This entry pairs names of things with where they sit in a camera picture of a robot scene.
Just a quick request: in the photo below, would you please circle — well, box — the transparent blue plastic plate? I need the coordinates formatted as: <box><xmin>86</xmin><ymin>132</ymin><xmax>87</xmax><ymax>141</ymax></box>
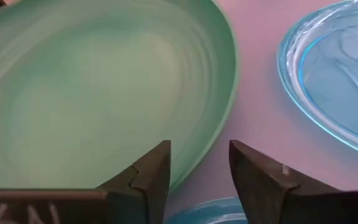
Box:
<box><xmin>165</xmin><ymin>196</ymin><xmax>248</xmax><ymax>224</ymax></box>
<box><xmin>277</xmin><ymin>0</ymin><xmax>358</xmax><ymax>161</ymax></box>

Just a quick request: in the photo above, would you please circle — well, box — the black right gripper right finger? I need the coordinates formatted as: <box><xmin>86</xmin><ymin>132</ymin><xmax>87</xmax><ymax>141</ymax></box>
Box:
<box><xmin>228</xmin><ymin>139</ymin><xmax>358</xmax><ymax>224</ymax></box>

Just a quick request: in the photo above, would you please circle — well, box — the large green plastic plate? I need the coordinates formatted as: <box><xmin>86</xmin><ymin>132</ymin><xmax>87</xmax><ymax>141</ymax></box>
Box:
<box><xmin>0</xmin><ymin>0</ymin><xmax>239</xmax><ymax>191</ymax></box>

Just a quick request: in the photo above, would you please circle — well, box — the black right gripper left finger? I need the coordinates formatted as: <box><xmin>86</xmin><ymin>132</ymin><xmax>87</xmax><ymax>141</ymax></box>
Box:
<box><xmin>0</xmin><ymin>139</ymin><xmax>171</xmax><ymax>224</ymax></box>

